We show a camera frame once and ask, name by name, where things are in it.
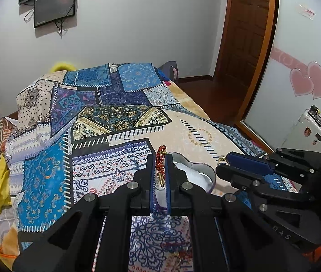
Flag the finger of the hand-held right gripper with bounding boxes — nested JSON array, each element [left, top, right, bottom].
[[225, 148, 321, 187], [215, 164, 321, 245]]

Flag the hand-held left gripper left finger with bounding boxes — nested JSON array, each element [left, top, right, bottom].
[[12, 153, 157, 272]]

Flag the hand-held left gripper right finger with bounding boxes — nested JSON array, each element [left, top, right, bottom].
[[164, 153, 313, 272]]

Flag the red beaded bracelet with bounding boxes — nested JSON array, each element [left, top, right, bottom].
[[155, 145, 169, 189]]

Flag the heart-shaped tin box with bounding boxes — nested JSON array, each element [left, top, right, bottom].
[[155, 152, 217, 209]]

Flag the red gold beaded jewelry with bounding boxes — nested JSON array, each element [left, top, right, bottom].
[[160, 242, 194, 262]]

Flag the white appliance with stickers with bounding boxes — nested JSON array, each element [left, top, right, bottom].
[[289, 105, 321, 154]]

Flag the patchwork printed blanket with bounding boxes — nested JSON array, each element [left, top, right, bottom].
[[6, 62, 302, 272]]

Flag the pink heart stickers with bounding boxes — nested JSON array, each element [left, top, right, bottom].
[[289, 61, 321, 100]]

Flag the grey bag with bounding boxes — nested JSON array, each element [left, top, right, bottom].
[[158, 61, 180, 83]]

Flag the white sliding wardrobe door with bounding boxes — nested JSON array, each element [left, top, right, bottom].
[[238, 0, 321, 162]]

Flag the brown wooden door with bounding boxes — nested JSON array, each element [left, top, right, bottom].
[[213, 0, 280, 125]]

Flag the yellow plush toy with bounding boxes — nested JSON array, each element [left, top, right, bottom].
[[50, 61, 77, 73]]

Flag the red white door sticker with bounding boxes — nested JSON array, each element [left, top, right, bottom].
[[300, 4, 316, 20]]

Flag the small black wall screen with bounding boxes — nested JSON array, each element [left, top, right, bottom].
[[33, 0, 78, 29]]

